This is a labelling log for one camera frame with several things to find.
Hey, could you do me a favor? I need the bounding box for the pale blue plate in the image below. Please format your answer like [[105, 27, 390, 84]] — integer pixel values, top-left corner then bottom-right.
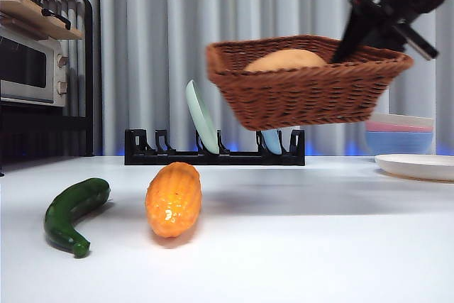
[[261, 128, 284, 153]]

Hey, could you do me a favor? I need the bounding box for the orange toy corn cob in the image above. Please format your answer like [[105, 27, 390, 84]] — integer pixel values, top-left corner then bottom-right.
[[145, 162, 202, 238]]

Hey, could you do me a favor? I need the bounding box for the wooden tray with black handle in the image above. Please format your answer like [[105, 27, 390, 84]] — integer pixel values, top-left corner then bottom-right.
[[0, 0, 85, 40]]

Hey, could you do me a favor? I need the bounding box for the plain wooden board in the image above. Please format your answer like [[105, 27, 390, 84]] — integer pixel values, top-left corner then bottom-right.
[[0, 14, 49, 40]]

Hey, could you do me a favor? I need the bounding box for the white bowl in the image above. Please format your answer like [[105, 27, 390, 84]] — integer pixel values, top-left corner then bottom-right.
[[370, 111, 434, 128]]

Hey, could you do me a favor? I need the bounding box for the white flat plate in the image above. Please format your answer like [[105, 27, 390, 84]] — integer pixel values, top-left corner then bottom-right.
[[375, 153, 454, 182]]

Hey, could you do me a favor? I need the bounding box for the green toy cucumber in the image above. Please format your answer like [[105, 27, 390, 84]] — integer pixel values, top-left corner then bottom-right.
[[44, 177, 111, 259]]

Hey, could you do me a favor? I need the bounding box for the white toaster oven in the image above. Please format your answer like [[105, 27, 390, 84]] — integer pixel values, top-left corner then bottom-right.
[[0, 28, 68, 107]]

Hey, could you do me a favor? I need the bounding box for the brown wicker basket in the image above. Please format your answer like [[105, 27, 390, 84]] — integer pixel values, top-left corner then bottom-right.
[[206, 35, 415, 132]]

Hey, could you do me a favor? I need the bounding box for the black dish rack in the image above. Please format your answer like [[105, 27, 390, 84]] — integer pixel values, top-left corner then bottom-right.
[[123, 128, 306, 167]]

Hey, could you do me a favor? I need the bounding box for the pink bowl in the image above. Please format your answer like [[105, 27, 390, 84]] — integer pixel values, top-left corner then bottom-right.
[[365, 121, 433, 133]]

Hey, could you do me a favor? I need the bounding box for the black metal shelf frame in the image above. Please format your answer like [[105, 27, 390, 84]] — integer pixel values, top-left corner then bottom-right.
[[0, 0, 95, 176]]

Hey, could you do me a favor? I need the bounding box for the tan toy potato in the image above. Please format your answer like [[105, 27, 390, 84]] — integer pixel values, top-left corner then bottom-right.
[[243, 48, 327, 72]]

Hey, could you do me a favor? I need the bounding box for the grey pleated curtain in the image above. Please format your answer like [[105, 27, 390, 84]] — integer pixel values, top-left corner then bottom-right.
[[0, 0, 454, 158]]

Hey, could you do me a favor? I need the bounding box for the pale green plate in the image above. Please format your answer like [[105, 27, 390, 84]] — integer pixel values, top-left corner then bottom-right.
[[185, 79, 221, 155]]

